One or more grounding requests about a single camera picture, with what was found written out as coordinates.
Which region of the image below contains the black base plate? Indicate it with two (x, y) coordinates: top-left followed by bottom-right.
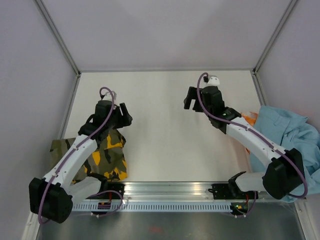
(208, 183), (255, 200)
(87, 182), (125, 201)

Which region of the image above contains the orange garment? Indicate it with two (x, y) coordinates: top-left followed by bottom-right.
(239, 111), (259, 153)

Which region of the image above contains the right aluminium frame post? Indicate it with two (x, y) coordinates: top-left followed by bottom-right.
(252, 0), (300, 75)

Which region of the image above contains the light blue garment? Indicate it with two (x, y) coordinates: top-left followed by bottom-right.
(249, 105), (320, 204)

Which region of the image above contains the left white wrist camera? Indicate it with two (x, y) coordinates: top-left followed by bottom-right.
(102, 91), (118, 110)

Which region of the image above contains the aluminium frame post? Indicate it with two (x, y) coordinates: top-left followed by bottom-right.
(33, 0), (81, 78)
(252, 0), (300, 75)

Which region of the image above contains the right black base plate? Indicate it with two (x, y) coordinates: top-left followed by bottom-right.
(208, 183), (255, 200)

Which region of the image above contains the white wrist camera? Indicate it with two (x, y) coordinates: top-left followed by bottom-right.
(102, 91), (118, 110)
(207, 75), (220, 87)

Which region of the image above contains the camouflage trousers yellow green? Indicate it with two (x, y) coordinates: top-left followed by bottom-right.
(49, 129), (128, 184)

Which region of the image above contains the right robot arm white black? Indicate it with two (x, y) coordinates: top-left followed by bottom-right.
(183, 86), (308, 200)

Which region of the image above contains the aluminium mounting rail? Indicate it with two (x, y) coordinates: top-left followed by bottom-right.
(119, 181), (227, 202)

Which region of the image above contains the white slotted cable duct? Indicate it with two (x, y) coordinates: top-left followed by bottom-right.
(72, 200), (232, 213)

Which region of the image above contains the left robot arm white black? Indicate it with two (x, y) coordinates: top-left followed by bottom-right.
(28, 100), (133, 224)

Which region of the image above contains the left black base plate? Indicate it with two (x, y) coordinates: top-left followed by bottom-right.
(87, 182), (125, 201)

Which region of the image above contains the left aluminium frame post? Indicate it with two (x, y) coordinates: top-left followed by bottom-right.
(33, 0), (81, 78)

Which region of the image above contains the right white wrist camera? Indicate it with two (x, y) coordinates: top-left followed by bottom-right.
(207, 75), (220, 87)

